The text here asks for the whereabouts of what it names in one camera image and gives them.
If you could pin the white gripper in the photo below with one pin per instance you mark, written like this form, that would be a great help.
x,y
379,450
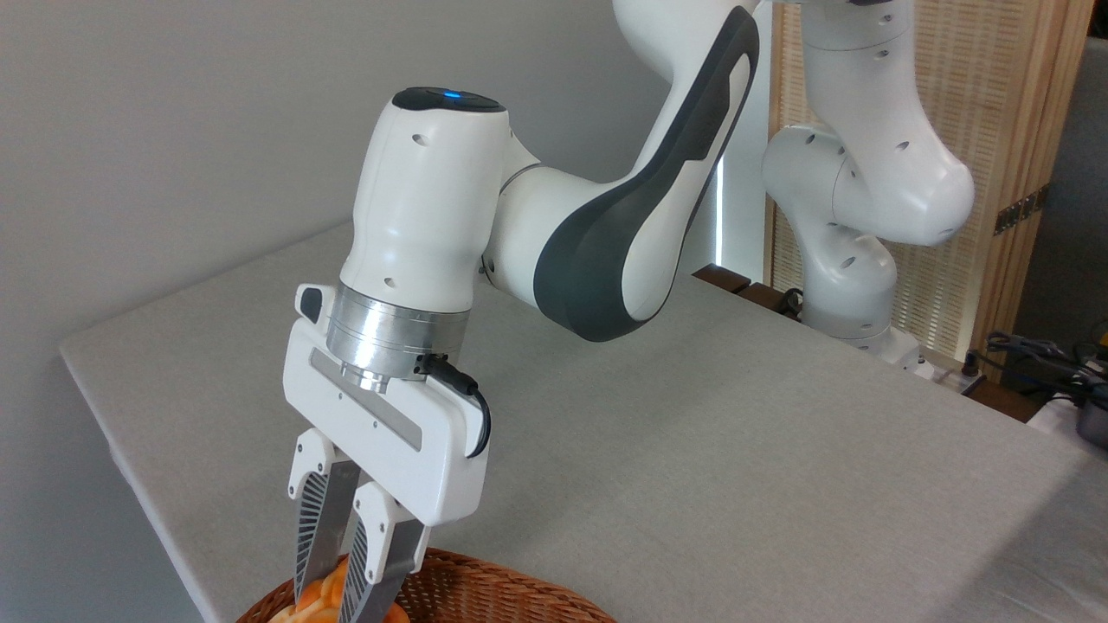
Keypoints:
x,y
381,441

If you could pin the golden croissant bread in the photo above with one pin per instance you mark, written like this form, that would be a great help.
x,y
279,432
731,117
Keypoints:
x,y
322,599

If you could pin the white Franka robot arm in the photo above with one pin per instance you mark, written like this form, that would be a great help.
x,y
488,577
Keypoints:
x,y
424,216

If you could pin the brown wicker basket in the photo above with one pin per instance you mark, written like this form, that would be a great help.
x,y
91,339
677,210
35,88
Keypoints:
x,y
485,593

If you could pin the grey tablecloth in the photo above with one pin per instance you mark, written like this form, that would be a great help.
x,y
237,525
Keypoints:
x,y
692,450

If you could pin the dark brown wooden table edge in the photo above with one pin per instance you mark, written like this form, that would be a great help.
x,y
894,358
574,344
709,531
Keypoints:
x,y
723,279

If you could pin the vertical white light strip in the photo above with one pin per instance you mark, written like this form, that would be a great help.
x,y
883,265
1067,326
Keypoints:
x,y
725,225

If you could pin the white power strip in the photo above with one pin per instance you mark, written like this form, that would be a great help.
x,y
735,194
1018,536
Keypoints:
x,y
948,374

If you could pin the metal screen hinge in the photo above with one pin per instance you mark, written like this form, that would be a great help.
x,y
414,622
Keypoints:
x,y
1021,209

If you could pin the wooden slatted folding screen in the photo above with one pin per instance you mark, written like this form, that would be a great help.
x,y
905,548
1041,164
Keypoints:
x,y
1004,86

